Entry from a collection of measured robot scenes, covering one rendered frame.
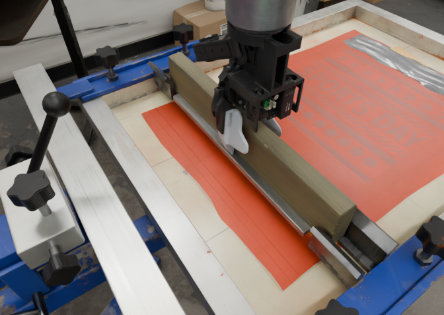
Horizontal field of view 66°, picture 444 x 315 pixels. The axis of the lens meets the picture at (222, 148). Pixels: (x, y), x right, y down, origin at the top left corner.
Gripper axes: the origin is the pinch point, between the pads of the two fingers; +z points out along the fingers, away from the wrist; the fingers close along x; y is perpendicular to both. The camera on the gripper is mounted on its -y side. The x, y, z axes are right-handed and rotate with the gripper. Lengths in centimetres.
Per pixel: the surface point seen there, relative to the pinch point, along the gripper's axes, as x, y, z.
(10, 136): -45, -158, 101
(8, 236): -32.7, 0.7, -3.2
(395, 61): 47.4, -4.4, 5.0
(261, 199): -1.8, 8.1, 5.3
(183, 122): -2.9, -13.9, 5.4
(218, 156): -2.3, -3.0, 5.4
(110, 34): 38, -200, 80
